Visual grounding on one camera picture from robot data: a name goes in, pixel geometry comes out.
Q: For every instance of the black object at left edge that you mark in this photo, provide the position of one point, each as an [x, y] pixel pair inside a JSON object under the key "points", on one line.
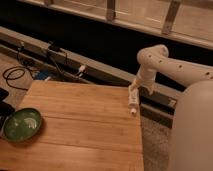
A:
{"points": [[5, 108]]}

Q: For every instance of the black power adapter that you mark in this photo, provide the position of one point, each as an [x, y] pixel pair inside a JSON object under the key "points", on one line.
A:
{"points": [[55, 48]]}

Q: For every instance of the wooden railing frame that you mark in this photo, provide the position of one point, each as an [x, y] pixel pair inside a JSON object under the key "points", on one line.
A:
{"points": [[187, 21]]}

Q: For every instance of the white cable plug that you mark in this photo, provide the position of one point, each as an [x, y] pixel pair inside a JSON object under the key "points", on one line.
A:
{"points": [[81, 70]]}

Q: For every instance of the blue object on floor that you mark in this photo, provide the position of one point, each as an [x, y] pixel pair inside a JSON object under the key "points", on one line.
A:
{"points": [[42, 75]]}

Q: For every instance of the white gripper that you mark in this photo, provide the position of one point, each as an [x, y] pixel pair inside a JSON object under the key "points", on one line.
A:
{"points": [[145, 78]]}

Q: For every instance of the green ceramic bowl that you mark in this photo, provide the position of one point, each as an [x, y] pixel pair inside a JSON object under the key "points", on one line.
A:
{"points": [[22, 125]]}

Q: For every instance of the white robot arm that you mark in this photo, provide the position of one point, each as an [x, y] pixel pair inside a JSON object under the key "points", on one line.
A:
{"points": [[191, 144]]}

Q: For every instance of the white plastic bottle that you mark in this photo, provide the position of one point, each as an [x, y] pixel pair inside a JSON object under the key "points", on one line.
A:
{"points": [[133, 101]]}

